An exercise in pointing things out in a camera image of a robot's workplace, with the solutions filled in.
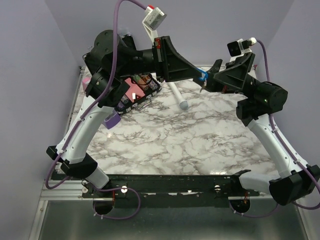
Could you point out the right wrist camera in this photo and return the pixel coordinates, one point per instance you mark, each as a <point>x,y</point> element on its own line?
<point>240,47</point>

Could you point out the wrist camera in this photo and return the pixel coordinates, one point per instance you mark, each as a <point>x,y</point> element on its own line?
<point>240,47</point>
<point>153,18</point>

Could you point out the white microphone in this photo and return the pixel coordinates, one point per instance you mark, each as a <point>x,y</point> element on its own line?
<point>182,103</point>

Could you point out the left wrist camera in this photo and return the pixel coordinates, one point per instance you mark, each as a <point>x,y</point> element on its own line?
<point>153,18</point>

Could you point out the pink metronome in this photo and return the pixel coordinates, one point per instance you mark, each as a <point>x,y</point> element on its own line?
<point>85,82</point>

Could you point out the blue key tag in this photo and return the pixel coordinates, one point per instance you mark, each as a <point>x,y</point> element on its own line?
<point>203,75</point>

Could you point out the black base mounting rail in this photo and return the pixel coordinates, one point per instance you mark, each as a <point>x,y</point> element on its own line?
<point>169,191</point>

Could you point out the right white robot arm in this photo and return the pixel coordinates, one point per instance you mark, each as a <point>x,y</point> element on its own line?
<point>296,177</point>

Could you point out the purple metronome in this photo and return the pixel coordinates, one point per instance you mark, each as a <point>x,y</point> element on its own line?
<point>112,120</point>

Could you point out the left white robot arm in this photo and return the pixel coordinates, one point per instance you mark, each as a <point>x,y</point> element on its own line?
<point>113,62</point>

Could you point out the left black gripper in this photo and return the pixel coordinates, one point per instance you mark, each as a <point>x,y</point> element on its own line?
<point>169,64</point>

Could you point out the black poker chip case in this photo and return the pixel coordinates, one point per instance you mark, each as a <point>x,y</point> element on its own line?
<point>133,81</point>

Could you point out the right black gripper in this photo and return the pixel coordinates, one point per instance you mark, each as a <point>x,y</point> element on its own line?
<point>233,78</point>

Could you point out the aluminium frame profile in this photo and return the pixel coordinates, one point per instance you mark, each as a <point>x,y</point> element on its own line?
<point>68,191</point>

